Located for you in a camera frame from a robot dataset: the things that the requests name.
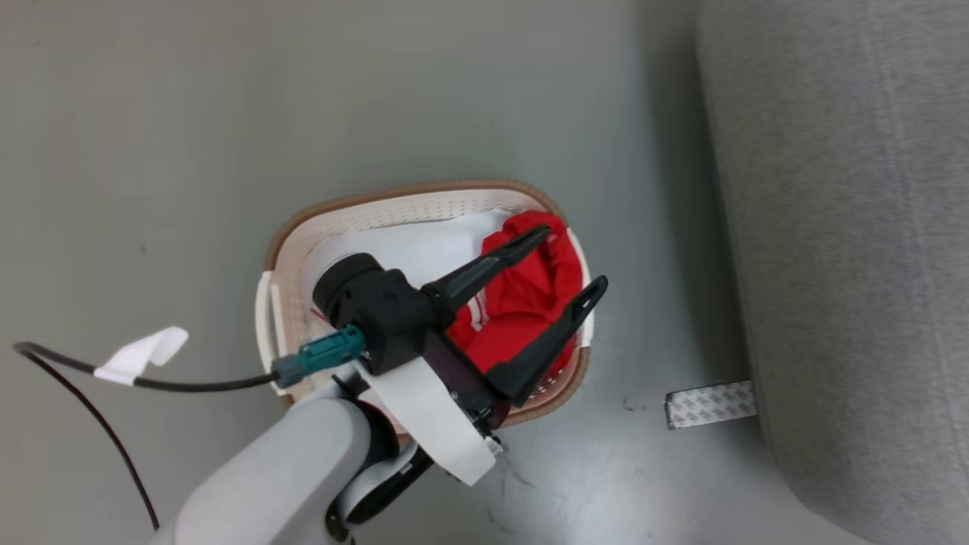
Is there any grey fabric sofa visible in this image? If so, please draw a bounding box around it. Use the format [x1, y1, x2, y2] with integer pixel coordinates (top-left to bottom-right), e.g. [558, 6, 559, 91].
[695, 0, 969, 545]

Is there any grey patterned tape strip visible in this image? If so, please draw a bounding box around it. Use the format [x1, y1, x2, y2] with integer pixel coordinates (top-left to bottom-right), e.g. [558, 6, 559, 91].
[664, 379, 759, 431]

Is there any red garment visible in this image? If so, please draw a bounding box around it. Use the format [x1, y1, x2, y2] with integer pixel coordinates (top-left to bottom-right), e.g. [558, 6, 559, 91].
[445, 211, 586, 381]

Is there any white perforated laundry basket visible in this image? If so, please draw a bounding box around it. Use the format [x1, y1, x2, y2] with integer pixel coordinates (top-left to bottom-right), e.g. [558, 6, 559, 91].
[254, 179, 594, 447]

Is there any white garment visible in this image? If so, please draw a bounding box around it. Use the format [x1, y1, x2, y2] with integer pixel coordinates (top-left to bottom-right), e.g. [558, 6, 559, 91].
[303, 210, 517, 326]

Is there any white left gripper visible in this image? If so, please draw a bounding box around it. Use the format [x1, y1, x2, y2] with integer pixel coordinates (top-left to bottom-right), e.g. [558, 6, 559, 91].
[354, 225, 609, 487]

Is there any white tape label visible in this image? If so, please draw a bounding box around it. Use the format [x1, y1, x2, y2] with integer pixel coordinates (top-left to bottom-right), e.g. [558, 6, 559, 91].
[92, 326, 189, 386]

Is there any thin black cable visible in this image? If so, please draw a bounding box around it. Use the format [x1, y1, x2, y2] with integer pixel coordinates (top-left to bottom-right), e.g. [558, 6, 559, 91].
[12, 341, 279, 532]

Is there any teal cable connector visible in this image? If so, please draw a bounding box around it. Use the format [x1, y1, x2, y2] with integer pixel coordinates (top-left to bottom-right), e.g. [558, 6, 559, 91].
[270, 325, 369, 390]

